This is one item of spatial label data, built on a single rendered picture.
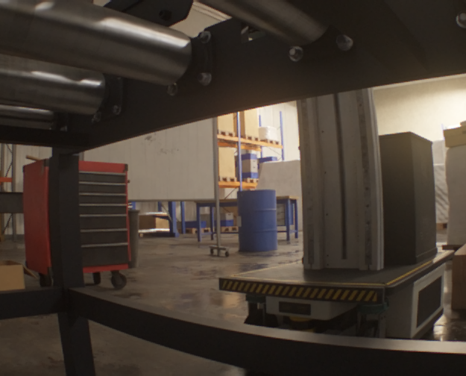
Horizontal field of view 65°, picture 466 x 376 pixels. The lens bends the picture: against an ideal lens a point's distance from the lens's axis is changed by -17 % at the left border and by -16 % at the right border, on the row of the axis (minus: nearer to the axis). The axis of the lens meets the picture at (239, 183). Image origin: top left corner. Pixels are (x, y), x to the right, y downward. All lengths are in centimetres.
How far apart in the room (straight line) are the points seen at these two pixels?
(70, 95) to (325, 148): 109
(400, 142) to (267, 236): 470
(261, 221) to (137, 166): 194
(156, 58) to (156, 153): 487
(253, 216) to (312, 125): 455
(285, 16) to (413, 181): 121
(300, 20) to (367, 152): 106
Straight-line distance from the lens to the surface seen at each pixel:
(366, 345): 67
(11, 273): 282
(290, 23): 58
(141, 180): 551
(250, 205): 622
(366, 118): 161
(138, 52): 73
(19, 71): 93
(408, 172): 169
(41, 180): 294
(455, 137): 418
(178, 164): 567
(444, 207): 877
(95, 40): 68
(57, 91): 96
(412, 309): 148
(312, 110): 174
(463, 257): 217
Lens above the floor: 56
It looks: 4 degrees up
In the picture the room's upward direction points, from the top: 2 degrees counter-clockwise
